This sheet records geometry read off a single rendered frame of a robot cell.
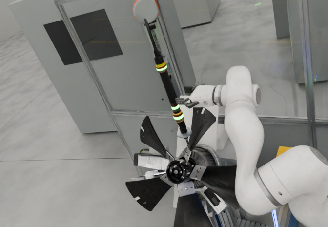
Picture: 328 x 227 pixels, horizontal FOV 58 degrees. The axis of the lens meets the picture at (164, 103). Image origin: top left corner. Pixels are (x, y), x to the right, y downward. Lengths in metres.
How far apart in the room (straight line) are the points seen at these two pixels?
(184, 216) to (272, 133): 0.91
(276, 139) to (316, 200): 1.41
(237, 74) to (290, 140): 1.22
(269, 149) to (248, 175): 1.53
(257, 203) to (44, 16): 3.46
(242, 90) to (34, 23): 3.32
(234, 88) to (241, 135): 0.29
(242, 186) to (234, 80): 0.39
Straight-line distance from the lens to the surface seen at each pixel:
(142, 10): 1.85
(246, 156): 0.75
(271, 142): 2.25
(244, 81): 1.02
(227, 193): 1.48
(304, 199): 0.85
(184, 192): 1.61
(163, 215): 3.04
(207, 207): 1.73
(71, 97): 4.33
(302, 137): 2.16
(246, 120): 0.76
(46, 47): 4.10
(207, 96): 1.16
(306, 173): 0.74
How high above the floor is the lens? 2.27
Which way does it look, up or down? 30 degrees down
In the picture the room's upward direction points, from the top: 20 degrees counter-clockwise
